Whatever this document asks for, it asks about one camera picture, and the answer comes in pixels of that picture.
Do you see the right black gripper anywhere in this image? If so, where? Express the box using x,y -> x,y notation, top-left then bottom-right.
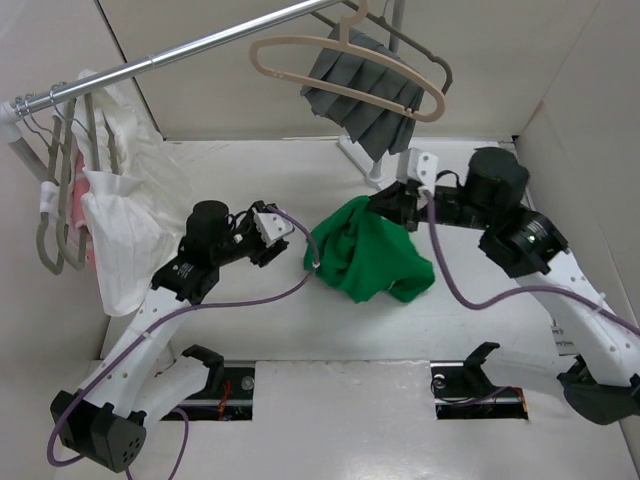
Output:
358,179 -> 496,232

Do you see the green t-shirt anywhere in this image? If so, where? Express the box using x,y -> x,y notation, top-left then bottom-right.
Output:
303,196 -> 435,303

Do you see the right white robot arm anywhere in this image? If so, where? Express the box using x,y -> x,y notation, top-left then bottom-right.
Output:
369,147 -> 639,425

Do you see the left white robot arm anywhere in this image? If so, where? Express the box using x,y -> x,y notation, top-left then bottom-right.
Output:
49,200 -> 294,473

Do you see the grey hanger with skirt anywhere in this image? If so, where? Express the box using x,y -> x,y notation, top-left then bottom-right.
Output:
309,14 -> 453,99

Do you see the grey pleated skirt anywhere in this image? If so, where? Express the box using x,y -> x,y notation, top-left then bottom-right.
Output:
298,25 -> 426,163

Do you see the white garment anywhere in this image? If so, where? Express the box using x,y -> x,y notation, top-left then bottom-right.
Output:
80,85 -> 193,317

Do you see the pink garment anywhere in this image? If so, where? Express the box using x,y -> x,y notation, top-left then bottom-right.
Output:
71,151 -> 96,270

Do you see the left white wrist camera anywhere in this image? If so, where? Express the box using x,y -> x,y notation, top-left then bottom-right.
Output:
253,212 -> 295,248

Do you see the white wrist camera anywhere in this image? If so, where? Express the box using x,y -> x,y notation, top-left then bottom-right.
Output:
396,148 -> 439,194
253,212 -> 295,248

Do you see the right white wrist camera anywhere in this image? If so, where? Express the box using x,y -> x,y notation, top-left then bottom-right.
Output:
396,148 -> 439,194

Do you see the silver clothes rail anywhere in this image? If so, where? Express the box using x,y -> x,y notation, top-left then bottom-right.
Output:
1,0 -> 339,123

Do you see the white rack left post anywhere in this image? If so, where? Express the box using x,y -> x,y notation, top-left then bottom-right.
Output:
1,102 -> 47,182

